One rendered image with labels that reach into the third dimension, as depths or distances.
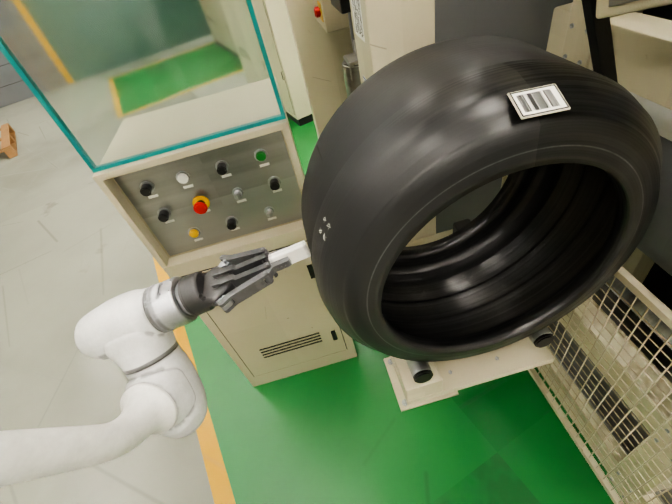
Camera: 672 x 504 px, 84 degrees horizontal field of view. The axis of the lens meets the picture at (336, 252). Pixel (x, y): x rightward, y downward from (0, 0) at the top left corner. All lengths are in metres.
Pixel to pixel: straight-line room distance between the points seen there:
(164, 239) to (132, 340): 0.67
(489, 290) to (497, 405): 0.94
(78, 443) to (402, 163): 0.56
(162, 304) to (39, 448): 0.25
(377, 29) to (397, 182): 0.37
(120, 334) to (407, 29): 0.75
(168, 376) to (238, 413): 1.28
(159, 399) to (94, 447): 0.13
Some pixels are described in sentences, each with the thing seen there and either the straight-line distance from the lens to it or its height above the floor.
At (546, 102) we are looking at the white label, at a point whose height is 1.47.
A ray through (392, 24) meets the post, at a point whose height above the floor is 1.50.
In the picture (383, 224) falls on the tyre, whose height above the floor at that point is 1.37.
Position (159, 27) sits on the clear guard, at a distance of 1.05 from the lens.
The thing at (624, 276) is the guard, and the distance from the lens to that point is 0.99.
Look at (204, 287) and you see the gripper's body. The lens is 0.70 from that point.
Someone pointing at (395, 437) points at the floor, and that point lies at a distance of 1.79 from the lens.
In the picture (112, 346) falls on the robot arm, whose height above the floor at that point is 1.21.
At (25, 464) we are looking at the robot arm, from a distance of 0.61.
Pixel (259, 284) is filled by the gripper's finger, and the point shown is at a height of 1.24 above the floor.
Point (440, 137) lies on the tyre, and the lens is 0.49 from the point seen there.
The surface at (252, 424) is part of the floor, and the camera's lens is 1.96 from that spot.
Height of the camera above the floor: 1.69
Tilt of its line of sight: 44 degrees down
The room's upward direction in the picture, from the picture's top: 15 degrees counter-clockwise
